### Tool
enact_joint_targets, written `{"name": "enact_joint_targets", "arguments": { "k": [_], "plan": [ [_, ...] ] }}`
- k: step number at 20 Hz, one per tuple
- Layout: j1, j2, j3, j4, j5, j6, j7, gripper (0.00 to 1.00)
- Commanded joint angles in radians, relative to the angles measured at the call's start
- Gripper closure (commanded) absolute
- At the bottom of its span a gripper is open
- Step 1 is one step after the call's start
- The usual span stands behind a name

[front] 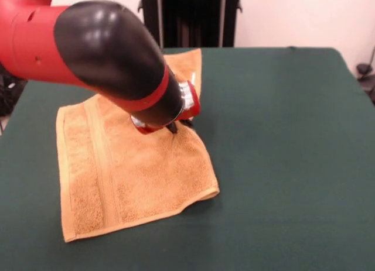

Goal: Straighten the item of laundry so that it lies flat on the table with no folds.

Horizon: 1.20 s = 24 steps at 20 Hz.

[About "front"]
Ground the dark green table cloth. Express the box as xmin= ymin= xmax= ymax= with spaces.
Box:
xmin=0 ymin=46 xmax=375 ymax=271

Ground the black plug adapter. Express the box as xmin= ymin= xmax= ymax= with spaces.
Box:
xmin=356 ymin=63 xmax=375 ymax=104

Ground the tan terry cloth towel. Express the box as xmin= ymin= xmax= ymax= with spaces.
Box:
xmin=55 ymin=47 xmax=220 ymax=243

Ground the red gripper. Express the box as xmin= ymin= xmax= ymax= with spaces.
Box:
xmin=129 ymin=80 xmax=202 ymax=135

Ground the black cable bundle with white cable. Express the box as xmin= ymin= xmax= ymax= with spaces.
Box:
xmin=0 ymin=63 xmax=29 ymax=117

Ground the black metal stand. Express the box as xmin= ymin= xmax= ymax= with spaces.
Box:
xmin=137 ymin=0 xmax=243 ymax=49

